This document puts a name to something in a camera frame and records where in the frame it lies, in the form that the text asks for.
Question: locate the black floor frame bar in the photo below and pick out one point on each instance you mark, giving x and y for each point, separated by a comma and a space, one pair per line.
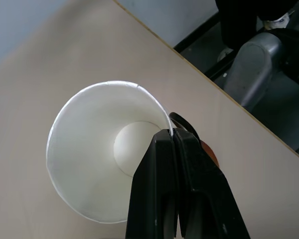
199, 33

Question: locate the grey robot foot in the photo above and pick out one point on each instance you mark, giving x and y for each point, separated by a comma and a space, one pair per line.
261, 79

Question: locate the black trouser leg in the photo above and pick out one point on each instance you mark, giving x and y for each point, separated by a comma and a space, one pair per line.
235, 22

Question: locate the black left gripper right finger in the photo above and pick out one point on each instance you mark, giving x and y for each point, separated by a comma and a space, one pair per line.
204, 189

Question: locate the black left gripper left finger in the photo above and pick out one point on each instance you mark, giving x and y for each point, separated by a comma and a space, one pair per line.
149, 189

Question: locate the white paper cup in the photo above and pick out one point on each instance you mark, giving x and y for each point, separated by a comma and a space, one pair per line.
94, 154

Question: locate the white shoe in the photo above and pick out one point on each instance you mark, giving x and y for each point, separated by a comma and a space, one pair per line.
224, 53

